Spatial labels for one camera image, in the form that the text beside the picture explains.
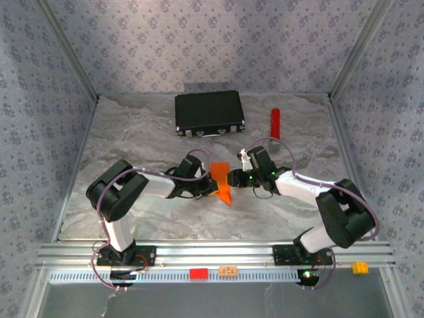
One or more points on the orange paper sheet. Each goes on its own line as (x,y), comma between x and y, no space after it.
(226,195)

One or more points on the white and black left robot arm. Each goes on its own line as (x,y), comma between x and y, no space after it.
(159,187)

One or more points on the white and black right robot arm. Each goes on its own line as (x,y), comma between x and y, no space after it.
(298,185)

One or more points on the red microphone grey head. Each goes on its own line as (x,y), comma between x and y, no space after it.
(275,122)

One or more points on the black hard case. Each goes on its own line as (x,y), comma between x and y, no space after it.
(208,111)

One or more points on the orange lego brick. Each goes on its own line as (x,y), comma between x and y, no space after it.
(228,271)

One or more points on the red block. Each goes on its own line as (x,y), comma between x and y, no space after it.
(198,274)

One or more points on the small controller board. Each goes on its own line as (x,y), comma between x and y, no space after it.
(308,276)
(123,275)

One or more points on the yellow toy brick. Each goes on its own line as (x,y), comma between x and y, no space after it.
(360,268)

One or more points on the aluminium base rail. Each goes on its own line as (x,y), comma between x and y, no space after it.
(212,253)

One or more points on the aluminium side rail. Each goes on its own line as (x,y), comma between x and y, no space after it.
(75,172)
(338,126)

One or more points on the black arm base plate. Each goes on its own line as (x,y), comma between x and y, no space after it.
(281,255)
(149,255)

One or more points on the aluminium frame post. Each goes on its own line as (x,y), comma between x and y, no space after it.
(70,49)
(357,49)

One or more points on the aluminium frame leg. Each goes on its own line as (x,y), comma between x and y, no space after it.
(395,298)
(34,298)

